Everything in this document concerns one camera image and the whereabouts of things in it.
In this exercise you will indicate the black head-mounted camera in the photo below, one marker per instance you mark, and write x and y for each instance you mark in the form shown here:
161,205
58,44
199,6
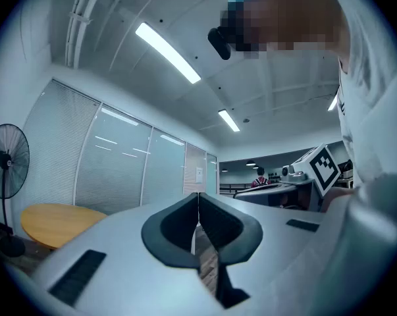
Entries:
219,43

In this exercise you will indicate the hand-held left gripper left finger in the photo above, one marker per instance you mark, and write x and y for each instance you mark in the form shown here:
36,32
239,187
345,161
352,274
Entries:
125,242

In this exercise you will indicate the white paper notice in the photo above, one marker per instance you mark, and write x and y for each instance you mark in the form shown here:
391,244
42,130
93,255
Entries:
199,174

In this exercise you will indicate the white ceiling conduit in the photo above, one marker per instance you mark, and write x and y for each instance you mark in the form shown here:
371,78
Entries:
76,25

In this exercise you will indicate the person's white printed shirt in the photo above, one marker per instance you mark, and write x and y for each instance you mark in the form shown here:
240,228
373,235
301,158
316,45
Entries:
372,110

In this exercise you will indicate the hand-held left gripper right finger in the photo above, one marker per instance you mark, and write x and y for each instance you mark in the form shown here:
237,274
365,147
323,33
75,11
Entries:
283,242

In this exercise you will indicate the long ceiling light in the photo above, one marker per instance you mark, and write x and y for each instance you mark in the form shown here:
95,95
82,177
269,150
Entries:
228,120
332,103
167,52

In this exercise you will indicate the person's right forearm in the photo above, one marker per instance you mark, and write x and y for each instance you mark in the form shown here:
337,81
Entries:
336,196

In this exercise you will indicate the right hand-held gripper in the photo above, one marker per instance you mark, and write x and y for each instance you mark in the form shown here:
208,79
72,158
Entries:
323,170

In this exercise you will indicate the black standing fan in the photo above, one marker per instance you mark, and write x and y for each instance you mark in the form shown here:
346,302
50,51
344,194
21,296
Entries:
8,163

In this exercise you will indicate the person's head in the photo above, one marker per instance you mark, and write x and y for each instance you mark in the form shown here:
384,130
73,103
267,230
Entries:
293,18

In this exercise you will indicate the round wooden table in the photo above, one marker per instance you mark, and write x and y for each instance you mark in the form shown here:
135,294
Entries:
60,222

